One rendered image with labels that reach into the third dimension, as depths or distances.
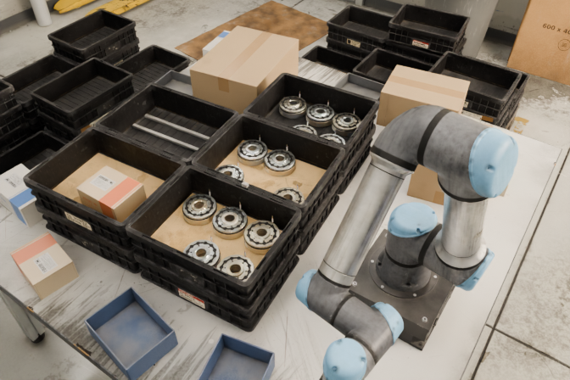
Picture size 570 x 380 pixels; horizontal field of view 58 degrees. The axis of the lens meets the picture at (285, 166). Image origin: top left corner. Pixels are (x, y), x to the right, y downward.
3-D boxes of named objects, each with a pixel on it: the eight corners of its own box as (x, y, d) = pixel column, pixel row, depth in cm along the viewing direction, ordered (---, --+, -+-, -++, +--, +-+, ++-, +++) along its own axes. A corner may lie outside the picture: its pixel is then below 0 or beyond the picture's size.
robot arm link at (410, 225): (400, 223, 146) (406, 189, 137) (444, 248, 139) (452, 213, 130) (376, 248, 139) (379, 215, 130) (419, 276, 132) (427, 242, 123)
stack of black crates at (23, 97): (68, 102, 319) (51, 53, 296) (101, 118, 306) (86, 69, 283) (10, 136, 294) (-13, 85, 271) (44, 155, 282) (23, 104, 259)
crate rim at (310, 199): (346, 154, 167) (347, 148, 165) (304, 215, 147) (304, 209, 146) (241, 118, 181) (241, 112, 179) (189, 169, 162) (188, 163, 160)
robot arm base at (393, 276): (441, 268, 146) (447, 246, 139) (410, 302, 138) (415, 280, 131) (397, 240, 154) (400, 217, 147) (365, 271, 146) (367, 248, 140)
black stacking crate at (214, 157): (343, 176, 173) (346, 150, 165) (302, 236, 154) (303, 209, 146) (243, 139, 187) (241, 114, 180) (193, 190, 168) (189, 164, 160)
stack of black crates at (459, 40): (457, 85, 332) (475, 18, 301) (438, 110, 312) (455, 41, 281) (397, 65, 350) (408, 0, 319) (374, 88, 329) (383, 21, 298)
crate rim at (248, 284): (303, 215, 147) (304, 209, 146) (248, 294, 128) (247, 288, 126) (189, 169, 162) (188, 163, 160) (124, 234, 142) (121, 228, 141)
